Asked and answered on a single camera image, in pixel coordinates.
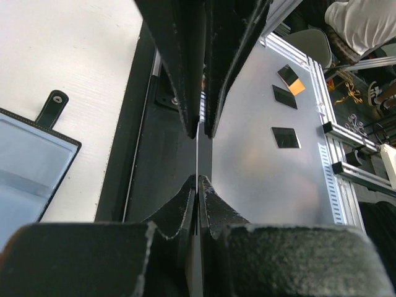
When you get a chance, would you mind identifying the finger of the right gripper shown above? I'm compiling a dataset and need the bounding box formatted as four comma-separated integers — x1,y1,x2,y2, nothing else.
205,1,272,138
135,0,205,139

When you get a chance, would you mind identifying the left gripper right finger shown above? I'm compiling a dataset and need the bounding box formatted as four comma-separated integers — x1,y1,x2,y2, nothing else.
204,178,395,296

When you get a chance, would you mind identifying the black leather card holder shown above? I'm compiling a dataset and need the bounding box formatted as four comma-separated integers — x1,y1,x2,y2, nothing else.
1,90,82,247

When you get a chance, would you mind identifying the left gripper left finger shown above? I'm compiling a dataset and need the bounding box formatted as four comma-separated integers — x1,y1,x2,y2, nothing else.
1,175,196,296

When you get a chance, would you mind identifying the right white cable duct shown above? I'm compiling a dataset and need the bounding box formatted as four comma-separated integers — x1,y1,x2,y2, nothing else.
317,143,347,225

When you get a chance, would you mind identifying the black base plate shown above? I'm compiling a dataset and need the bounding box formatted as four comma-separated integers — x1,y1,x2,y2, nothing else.
95,24,196,222

